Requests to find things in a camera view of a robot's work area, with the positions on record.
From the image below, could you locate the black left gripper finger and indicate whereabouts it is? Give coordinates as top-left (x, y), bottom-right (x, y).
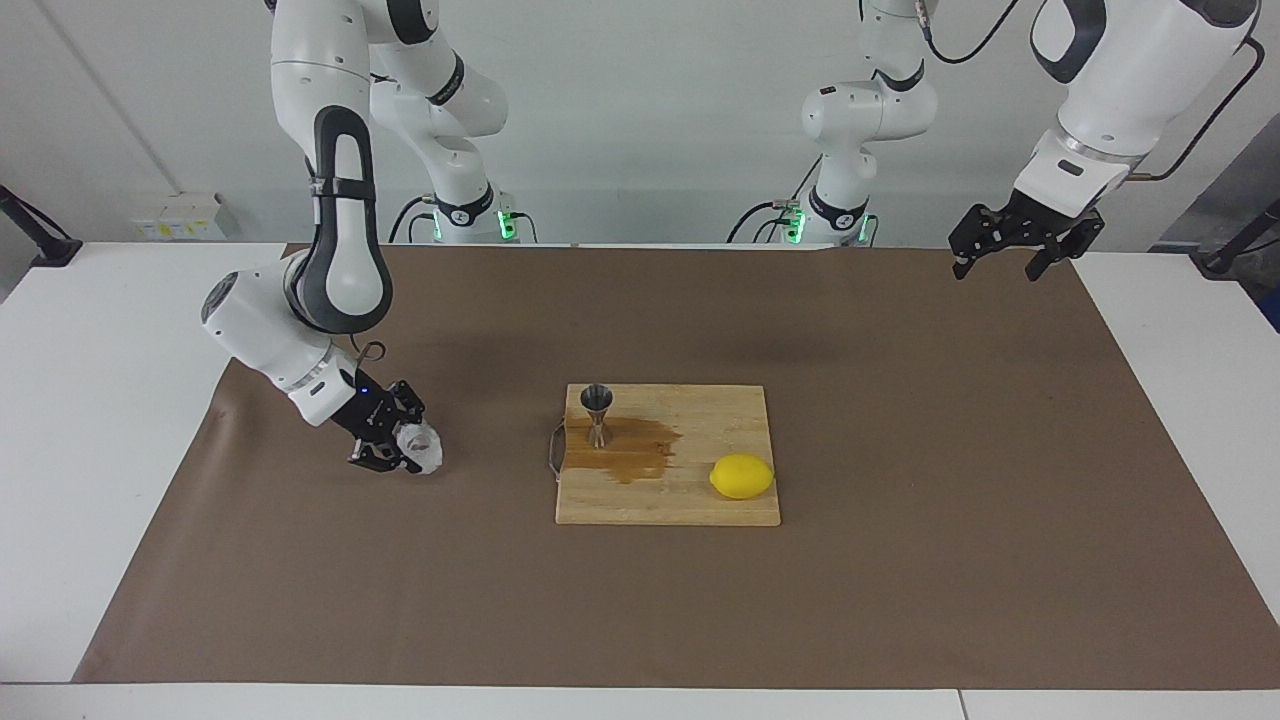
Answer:
top-left (947, 203), bottom-right (1022, 280)
top-left (1024, 214), bottom-right (1107, 283)

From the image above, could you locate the small clear plastic cup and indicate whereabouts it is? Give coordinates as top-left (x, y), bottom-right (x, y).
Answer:
top-left (393, 421), bottom-right (445, 477)

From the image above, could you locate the steel double jigger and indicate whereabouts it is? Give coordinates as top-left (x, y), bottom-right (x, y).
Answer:
top-left (580, 384), bottom-right (616, 448)

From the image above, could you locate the dark grey panel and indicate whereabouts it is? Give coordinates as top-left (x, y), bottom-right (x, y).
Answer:
top-left (1150, 115), bottom-right (1280, 253)

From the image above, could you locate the brown table mat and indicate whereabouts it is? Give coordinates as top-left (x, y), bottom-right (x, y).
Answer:
top-left (72, 243), bottom-right (1280, 691)

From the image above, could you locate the wooden cutting board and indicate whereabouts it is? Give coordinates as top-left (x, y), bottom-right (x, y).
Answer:
top-left (555, 384), bottom-right (782, 528)

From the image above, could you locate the yellow lemon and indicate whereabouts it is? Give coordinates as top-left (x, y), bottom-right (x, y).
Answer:
top-left (709, 453), bottom-right (776, 501)

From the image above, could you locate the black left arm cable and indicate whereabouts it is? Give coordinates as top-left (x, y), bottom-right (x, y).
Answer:
top-left (918, 0), bottom-right (1263, 184)

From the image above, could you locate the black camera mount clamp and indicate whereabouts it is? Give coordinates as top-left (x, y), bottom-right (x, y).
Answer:
top-left (0, 185), bottom-right (83, 269)
top-left (1190, 200), bottom-right (1280, 281)

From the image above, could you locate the black right base cable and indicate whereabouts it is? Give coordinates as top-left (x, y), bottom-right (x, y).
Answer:
top-left (388, 196), bottom-right (439, 244)

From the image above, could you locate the black base cable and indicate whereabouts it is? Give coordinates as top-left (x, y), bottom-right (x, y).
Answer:
top-left (727, 155), bottom-right (826, 244)
top-left (388, 196), bottom-right (439, 244)

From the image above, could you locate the black left base cable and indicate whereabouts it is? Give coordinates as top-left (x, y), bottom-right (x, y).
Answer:
top-left (727, 155), bottom-right (826, 244)

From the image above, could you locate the white wall socket box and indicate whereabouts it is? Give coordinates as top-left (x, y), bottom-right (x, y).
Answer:
top-left (133, 193), bottom-right (226, 241)

